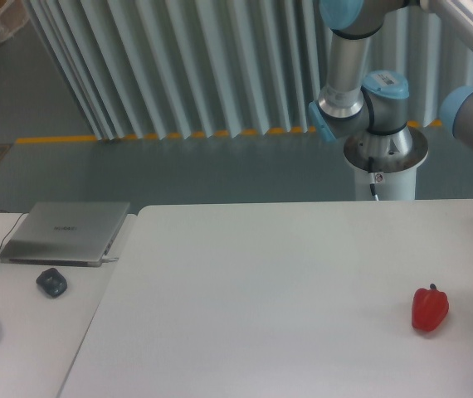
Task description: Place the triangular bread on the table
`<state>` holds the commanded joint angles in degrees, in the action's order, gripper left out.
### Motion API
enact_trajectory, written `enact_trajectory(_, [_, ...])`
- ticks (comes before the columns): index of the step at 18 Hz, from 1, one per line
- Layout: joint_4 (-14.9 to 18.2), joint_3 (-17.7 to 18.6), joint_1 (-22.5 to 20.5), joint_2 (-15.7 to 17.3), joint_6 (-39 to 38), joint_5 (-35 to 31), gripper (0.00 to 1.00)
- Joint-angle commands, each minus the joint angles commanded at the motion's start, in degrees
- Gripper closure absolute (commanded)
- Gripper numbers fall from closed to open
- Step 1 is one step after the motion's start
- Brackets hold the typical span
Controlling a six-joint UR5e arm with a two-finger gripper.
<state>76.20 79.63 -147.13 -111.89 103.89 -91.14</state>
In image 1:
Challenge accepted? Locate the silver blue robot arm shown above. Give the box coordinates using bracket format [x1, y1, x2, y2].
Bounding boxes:
[309, 1, 473, 201]

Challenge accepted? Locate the red bell pepper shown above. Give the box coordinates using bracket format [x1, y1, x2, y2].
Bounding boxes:
[411, 284, 450, 332]

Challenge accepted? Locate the corrugated white partition screen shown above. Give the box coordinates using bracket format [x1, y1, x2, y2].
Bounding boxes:
[25, 1, 473, 140]

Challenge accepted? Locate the silver closed laptop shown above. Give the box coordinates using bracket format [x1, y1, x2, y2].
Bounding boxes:
[0, 201, 130, 267]

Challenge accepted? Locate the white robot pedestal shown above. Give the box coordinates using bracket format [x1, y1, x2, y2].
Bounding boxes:
[344, 127, 428, 201]

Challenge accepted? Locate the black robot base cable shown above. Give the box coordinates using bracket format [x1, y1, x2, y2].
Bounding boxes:
[367, 155, 381, 202]

